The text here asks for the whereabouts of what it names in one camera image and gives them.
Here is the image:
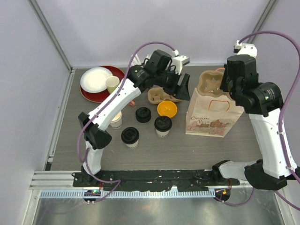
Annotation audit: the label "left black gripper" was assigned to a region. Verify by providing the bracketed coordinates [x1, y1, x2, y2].
[154, 67, 190, 100]

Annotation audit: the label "cardboard cup carrier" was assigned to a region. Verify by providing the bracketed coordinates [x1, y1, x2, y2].
[196, 70, 230, 98]
[148, 87, 181, 105]

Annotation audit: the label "paper takeout bag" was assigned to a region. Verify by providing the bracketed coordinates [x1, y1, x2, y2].
[185, 68, 244, 137]

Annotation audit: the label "black lid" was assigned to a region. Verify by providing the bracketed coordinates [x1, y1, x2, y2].
[121, 127, 139, 144]
[154, 116, 173, 132]

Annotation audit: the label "stack of black lids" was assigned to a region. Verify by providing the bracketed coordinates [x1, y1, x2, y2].
[135, 107, 151, 123]

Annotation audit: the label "stack of white paper cups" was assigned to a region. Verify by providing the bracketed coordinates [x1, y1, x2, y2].
[110, 111, 122, 129]

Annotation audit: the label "white paper cup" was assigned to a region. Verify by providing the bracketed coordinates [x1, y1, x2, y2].
[126, 140, 139, 149]
[156, 128, 170, 137]

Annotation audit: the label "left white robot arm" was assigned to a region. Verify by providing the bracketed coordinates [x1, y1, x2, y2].
[78, 50, 190, 187]

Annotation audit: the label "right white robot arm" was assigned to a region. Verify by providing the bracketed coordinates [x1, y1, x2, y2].
[211, 54, 300, 191]

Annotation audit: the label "orange bowl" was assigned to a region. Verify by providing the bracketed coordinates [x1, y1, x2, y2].
[157, 100, 178, 119]

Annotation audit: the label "wrapped white straws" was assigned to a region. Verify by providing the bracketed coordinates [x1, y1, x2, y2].
[130, 54, 151, 67]

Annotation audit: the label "green cup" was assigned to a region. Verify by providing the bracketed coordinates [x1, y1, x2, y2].
[105, 76, 120, 94]

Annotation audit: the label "white paper plate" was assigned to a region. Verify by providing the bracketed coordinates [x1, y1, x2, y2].
[80, 67, 113, 93]

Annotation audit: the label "red round tray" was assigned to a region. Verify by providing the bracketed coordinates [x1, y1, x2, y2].
[80, 66, 125, 103]

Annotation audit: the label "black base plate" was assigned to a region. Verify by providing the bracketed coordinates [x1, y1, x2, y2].
[73, 168, 241, 192]

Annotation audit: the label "aluminium front rail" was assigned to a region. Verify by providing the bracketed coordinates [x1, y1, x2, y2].
[40, 188, 215, 199]

